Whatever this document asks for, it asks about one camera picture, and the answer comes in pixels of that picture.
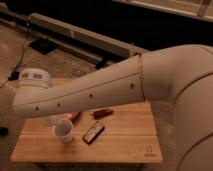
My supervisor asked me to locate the light wooden table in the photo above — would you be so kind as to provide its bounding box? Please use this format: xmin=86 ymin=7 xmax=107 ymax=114
xmin=10 ymin=77 xmax=163 ymax=164

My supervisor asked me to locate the black and red candy box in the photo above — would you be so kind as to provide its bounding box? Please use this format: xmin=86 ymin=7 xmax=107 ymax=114
xmin=82 ymin=121 xmax=105 ymax=144

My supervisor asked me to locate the black floor mat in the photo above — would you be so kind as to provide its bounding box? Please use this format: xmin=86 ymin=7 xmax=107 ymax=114
xmin=29 ymin=38 xmax=56 ymax=55

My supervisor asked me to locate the thin dark cable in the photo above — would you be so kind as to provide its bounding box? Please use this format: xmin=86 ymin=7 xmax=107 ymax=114
xmin=15 ymin=20 xmax=30 ymax=72

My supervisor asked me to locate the black floor device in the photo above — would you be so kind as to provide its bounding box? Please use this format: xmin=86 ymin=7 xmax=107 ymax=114
xmin=8 ymin=70 xmax=20 ymax=81

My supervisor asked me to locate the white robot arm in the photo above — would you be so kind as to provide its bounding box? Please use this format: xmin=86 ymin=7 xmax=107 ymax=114
xmin=13 ymin=44 xmax=213 ymax=171

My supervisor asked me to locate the long grey metal rail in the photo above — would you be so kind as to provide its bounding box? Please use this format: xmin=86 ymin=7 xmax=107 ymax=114
xmin=0 ymin=5 xmax=147 ymax=58

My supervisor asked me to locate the small brown red object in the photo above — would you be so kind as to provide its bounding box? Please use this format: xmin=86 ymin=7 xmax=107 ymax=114
xmin=93 ymin=109 xmax=113 ymax=120

